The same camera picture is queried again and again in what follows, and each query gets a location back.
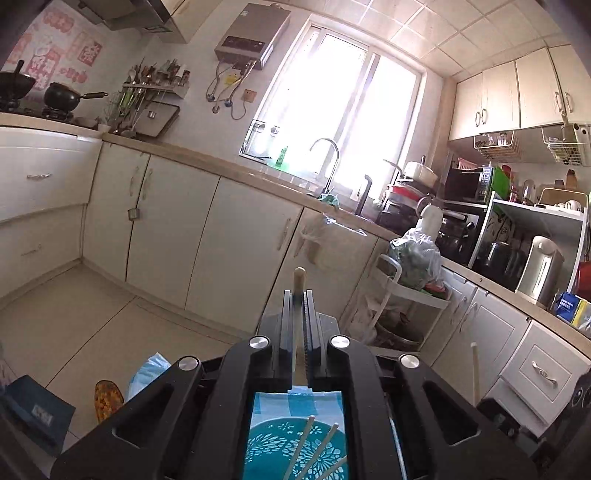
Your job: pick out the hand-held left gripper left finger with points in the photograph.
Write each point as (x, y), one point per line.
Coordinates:
(286, 332)

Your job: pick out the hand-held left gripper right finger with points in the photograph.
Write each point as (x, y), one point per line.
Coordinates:
(311, 332)

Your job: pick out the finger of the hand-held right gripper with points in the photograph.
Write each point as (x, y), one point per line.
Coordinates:
(498, 417)

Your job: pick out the light wooden chopstick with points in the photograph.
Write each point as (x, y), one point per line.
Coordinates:
(300, 443)
(299, 277)
(321, 447)
(334, 467)

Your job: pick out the teal patterned plate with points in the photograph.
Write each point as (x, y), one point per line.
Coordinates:
(272, 452)

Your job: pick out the white panelled drawer cabinet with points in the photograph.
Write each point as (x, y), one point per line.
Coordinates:
(498, 332)

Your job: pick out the steel pot with lid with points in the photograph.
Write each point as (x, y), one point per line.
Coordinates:
(399, 337)

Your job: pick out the white hanging plastic bag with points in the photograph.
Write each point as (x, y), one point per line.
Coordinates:
(323, 244)

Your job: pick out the white lower cabinets under sink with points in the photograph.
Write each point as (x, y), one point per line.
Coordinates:
(240, 249)

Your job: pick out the white rolling trolley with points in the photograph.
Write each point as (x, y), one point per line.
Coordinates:
(415, 295)

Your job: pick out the plastic bag of greens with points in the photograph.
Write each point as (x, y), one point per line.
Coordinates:
(415, 258)

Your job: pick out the blue tissue packet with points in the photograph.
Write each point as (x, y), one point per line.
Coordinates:
(572, 309)

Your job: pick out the green dish cloth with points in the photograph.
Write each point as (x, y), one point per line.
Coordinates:
(328, 200)

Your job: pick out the small black faucet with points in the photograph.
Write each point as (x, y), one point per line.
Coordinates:
(362, 198)

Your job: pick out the white electric water boiler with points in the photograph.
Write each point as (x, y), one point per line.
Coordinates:
(540, 272)

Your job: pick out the stacked cooking pots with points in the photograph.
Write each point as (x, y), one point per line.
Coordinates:
(401, 207)

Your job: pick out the dark steel stockpot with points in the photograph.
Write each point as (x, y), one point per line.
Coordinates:
(498, 258)

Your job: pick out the white thermos jug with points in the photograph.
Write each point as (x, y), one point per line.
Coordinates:
(430, 221)

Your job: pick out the red pot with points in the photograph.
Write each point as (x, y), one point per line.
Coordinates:
(585, 274)

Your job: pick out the green glass bottle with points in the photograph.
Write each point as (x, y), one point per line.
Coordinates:
(282, 158)

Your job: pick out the curved steel faucet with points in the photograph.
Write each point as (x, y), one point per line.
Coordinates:
(334, 157)

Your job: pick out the orange patterned slipper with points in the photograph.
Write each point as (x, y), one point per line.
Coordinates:
(108, 401)

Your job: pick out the small hanging metal cup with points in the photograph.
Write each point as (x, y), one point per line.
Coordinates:
(134, 214)

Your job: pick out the white casserole pot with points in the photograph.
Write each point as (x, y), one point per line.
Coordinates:
(421, 171)

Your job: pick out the white countertop shelf rack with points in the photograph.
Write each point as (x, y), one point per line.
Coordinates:
(540, 212)

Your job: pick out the black microwave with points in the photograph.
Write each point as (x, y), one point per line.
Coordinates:
(466, 184)

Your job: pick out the white framed window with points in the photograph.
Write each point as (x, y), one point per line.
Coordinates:
(341, 101)

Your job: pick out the green plastic board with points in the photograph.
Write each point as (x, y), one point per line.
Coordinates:
(499, 182)

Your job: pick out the hanging metal tray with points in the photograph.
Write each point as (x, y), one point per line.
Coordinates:
(159, 117)

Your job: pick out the dark blue box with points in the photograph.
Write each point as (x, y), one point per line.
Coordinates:
(32, 410)

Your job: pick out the white stove drawer cabinet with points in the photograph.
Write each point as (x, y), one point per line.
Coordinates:
(41, 184)

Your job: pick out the gas stove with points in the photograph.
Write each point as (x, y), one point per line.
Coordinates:
(37, 113)

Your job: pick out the black range hood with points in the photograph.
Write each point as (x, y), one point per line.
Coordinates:
(138, 16)

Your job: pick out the black wok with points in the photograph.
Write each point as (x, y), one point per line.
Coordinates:
(16, 85)

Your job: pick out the beige wall socket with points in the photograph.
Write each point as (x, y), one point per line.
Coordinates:
(250, 95)

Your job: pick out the wall utensil rack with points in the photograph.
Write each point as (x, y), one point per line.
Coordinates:
(147, 87)

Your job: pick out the grey wall water heater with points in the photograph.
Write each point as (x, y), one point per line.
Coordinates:
(251, 37)

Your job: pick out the red wall stickers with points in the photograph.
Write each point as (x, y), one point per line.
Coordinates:
(51, 50)

